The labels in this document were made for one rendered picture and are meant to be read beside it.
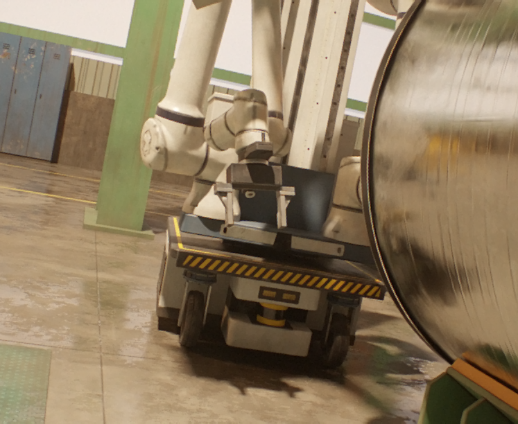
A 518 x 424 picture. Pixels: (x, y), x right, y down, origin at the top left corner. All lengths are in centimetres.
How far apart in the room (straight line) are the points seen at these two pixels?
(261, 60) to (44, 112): 888
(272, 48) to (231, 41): 978
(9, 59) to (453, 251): 991
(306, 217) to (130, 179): 227
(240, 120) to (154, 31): 283
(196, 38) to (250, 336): 91
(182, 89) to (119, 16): 956
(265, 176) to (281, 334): 63
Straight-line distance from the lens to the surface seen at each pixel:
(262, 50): 193
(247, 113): 166
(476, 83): 113
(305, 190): 228
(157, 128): 198
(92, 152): 1114
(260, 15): 199
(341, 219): 218
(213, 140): 178
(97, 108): 1114
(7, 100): 1074
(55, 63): 1072
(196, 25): 199
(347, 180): 217
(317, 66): 239
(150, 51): 443
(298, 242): 213
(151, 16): 446
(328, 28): 242
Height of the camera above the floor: 62
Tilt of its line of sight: 4 degrees down
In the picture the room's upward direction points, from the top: 11 degrees clockwise
